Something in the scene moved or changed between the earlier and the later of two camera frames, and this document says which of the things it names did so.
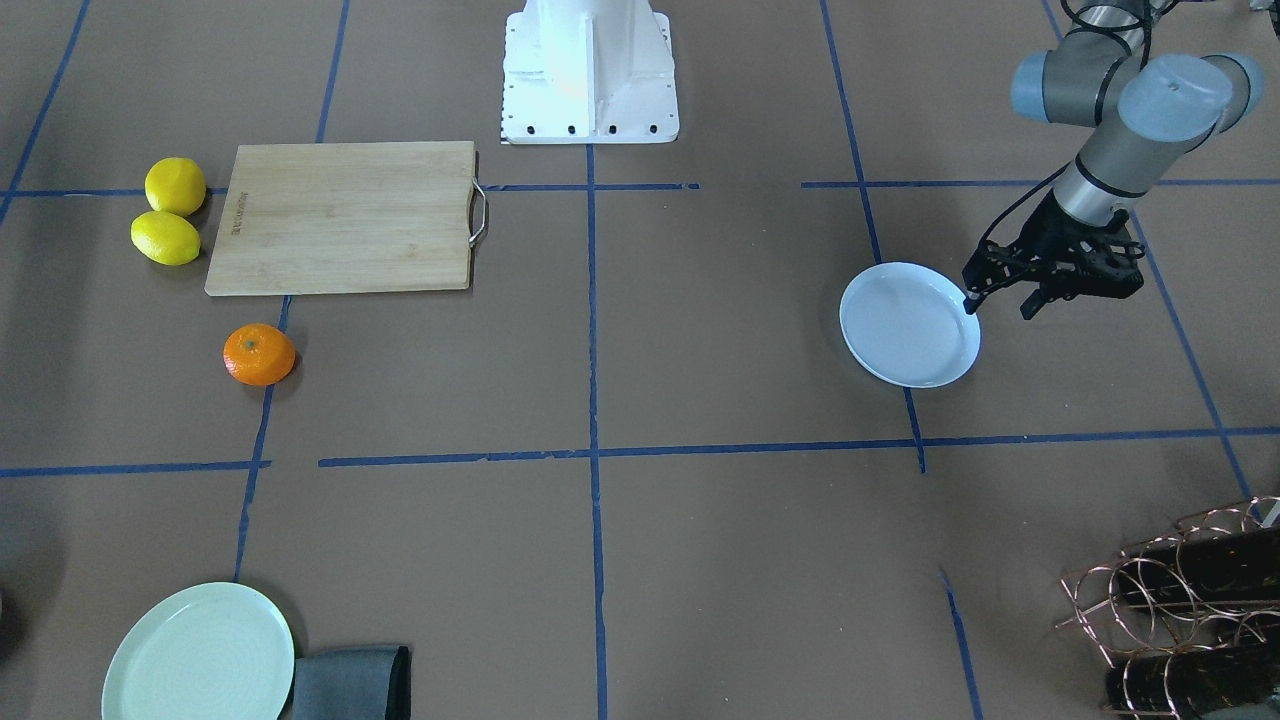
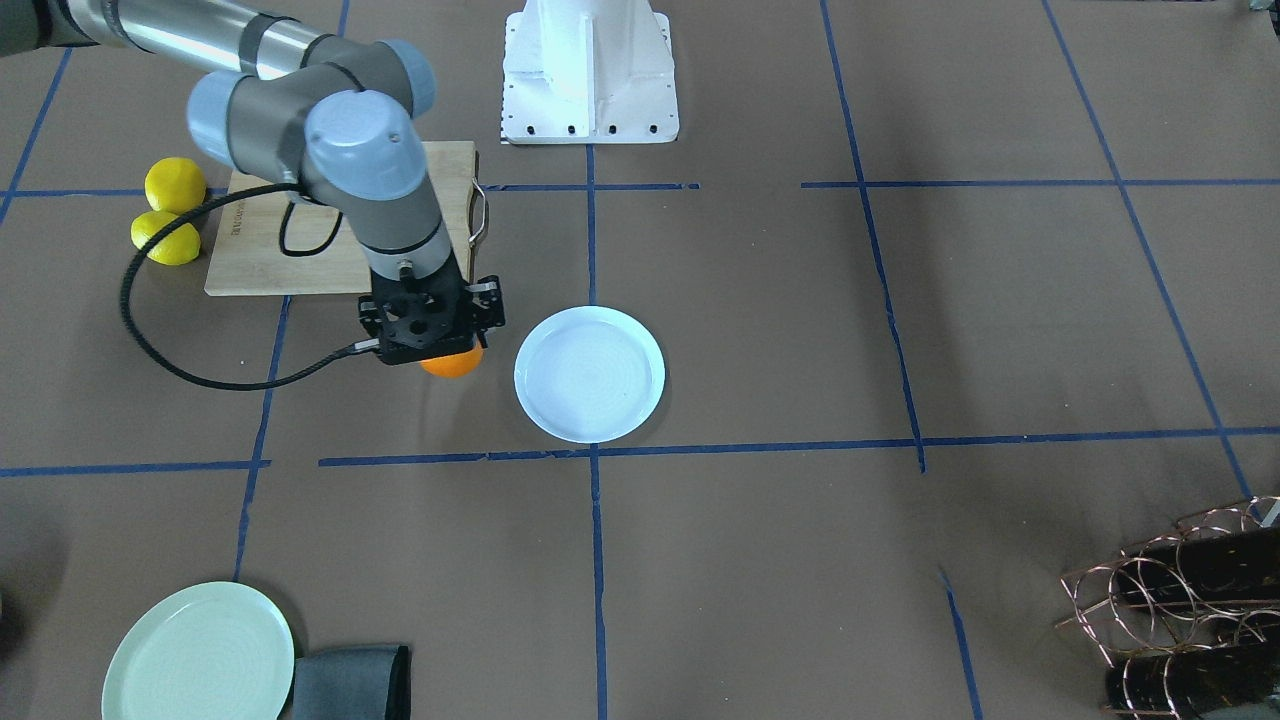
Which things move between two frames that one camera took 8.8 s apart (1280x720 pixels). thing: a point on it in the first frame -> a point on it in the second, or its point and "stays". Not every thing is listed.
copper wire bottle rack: (1190, 622) stays
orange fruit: (258, 354) -> (457, 364)
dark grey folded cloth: (370, 683) stays
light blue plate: (910, 324) -> (589, 374)
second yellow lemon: (176, 185) stays
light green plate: (218, 651) stays
